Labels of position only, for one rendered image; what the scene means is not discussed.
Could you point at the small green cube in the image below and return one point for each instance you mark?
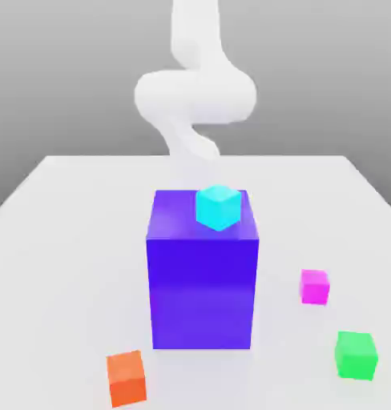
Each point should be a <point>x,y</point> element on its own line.
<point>356,356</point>

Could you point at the small orange cube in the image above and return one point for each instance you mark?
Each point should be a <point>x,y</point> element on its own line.
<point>127,379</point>

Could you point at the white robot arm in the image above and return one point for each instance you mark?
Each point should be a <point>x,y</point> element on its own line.
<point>195,96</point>

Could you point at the small magenta cube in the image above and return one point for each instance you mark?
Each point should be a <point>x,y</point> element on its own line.
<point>314,287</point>

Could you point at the large purple box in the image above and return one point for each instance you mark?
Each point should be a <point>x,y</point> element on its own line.
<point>202,288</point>

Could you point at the small cyan cube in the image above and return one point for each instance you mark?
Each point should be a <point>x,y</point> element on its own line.
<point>218,208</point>

